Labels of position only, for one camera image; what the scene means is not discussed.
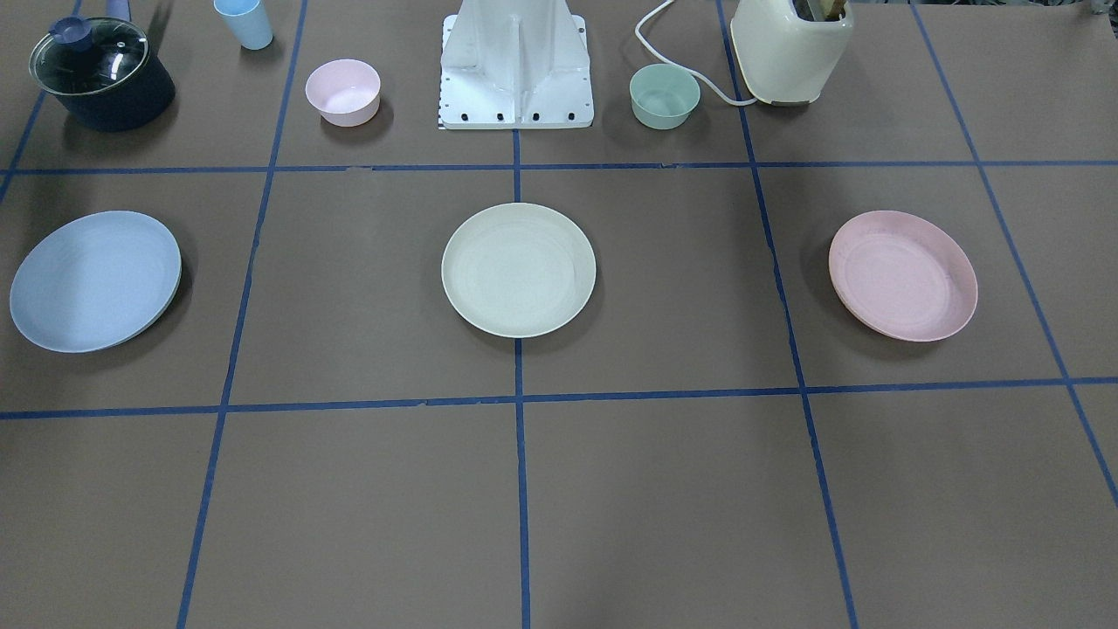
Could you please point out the cream plate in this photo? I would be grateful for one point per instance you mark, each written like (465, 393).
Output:
(519, 270)

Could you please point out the pink plate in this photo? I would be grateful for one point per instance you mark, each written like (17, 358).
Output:
(902, 276)

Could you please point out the dark blue pot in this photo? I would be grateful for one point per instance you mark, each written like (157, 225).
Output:
(131, 104)

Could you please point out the blue plate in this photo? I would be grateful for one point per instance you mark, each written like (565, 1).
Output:
(96, 282)

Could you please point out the green bowl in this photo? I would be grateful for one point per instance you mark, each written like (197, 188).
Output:
(663, 96)

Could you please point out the light blue cup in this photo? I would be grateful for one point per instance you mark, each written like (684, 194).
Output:
(248, 22)

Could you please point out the pink bowl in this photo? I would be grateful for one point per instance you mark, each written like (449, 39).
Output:
(346, 92)

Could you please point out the cream toaster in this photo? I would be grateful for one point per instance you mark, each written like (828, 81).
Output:
(786, 61)

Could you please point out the glass pot lid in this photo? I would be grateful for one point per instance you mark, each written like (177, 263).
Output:
(88, 55)

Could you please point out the toast slice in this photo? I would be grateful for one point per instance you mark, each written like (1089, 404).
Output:
(820, 11)

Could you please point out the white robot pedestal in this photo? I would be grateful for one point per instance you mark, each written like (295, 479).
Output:
(515, 65)

